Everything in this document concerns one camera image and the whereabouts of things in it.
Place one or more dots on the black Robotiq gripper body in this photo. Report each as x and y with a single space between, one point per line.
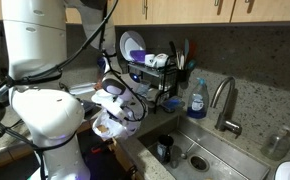
123 117

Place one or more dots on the white plastic takeout bag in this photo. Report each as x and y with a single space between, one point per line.
115 131

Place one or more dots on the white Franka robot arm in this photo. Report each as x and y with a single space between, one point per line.
48 113

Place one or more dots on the white flat tray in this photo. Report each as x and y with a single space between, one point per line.
81 89

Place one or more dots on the blue dish sponge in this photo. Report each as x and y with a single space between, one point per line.
172 103

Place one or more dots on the black mug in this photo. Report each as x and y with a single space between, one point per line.
165 148

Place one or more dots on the small white cup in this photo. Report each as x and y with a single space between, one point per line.
149 60

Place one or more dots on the clear drinking glass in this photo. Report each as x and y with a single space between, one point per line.
175 160

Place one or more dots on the white mug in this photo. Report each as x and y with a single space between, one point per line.
161 60

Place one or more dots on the metal spoon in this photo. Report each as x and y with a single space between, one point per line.
183 155

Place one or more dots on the black utensil holder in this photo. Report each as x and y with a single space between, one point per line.
184 78

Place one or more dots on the blue dish soap bottle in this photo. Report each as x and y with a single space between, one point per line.
196 103

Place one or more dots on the white dinner plate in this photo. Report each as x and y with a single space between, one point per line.
133 41

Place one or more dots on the silver cutlery bunch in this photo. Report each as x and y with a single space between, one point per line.
180 60

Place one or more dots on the black spatula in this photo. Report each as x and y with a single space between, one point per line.
172 48

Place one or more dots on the teal round scoop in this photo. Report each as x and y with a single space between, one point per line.
191 64

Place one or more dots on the sink drain strainer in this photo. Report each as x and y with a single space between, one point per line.
198 162

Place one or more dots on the teal spatula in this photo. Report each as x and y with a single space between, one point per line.
186 46

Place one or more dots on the red spatula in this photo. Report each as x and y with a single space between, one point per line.
192 50

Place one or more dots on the brushed steel faucet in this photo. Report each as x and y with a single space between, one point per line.
222 123

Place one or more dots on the stainless steel sink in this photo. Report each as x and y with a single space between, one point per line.
218 156

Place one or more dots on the clear pump soap dispenser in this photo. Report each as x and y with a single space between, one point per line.
276 146

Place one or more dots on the wooden wall cabinet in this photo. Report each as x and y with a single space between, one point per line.
185 10

